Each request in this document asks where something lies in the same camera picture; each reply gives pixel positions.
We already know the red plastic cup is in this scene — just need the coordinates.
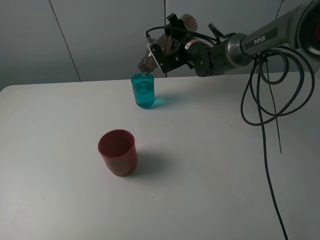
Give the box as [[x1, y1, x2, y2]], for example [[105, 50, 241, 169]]
[[98, 129, 138, 177]]

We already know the teal translucent plastic cup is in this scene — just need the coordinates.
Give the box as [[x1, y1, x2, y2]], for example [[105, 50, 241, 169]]
[[131, 73, 155, 109]]

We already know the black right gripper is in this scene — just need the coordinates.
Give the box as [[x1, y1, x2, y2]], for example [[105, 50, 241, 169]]
[[159, 13, 194, 73]]

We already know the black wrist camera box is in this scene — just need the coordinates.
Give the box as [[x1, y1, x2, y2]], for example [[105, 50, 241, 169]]
[[147, 36, 168, 72]]

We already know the brown translucent water bottle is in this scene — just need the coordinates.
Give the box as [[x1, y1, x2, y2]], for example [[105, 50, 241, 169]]
[[138, 14, 198, 74]]

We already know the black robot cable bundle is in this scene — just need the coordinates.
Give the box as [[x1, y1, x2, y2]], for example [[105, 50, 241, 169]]
[[145, 22, 315, 240]]

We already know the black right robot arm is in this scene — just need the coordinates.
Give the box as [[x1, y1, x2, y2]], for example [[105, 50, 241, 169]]
[[151, 0, 320, 77]]

